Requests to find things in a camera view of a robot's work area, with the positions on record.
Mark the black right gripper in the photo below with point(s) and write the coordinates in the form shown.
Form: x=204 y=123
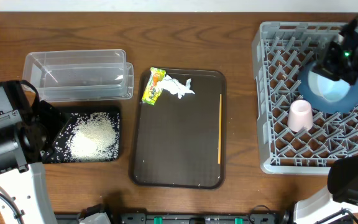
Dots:
x=325 y=66

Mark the light blue small bowl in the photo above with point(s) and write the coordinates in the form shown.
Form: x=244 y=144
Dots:
x=331 y=91

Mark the dark blue bowl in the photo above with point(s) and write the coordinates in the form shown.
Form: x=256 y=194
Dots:
x=344 y=105

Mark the pink plastic cup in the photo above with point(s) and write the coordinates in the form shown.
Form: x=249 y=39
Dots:
x=300 y=116

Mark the wooden chopstick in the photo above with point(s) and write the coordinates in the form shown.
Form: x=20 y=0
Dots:
x=220 y=128

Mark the white tissue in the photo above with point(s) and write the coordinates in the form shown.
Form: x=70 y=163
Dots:
x=175 y=87

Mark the yellow green snack wrapper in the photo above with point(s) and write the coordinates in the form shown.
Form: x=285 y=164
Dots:
x=152 y=91

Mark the white rice pile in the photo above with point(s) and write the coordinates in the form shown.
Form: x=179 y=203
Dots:
x=93 y=137

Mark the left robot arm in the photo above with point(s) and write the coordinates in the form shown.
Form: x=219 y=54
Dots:
x=27 y=132

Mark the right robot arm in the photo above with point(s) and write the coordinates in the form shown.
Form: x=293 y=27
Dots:
x=339 y=198

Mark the black waste tray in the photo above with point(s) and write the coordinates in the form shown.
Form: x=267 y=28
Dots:
x=113 y=109

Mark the brown serving tray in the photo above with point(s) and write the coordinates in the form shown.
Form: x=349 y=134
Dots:
x=176 y=140

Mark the clear plastic bin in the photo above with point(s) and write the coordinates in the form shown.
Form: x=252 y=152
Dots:
x=80 y=75

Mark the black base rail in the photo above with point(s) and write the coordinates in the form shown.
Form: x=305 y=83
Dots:
x=134 y=218

